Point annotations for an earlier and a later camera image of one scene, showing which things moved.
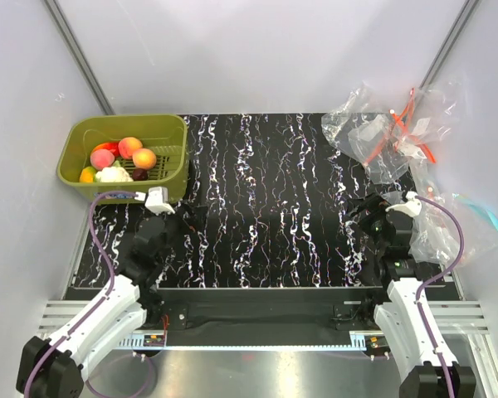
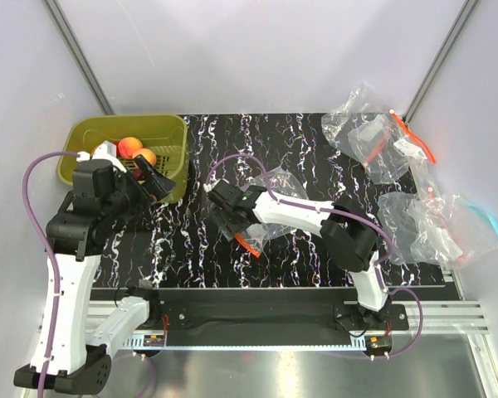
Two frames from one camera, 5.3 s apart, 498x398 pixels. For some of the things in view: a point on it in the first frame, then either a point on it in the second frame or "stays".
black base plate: (270, 309) stays
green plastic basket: (166, 136) stays
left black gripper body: (176, 225) to (130, 198)
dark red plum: (139, 174) stays
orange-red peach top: (127, 145) stays
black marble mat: (270, 204) stays
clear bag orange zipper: (429, 114) to (256, 237)
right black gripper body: (371, 225) to (227, 214)
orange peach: (144, 158) stays
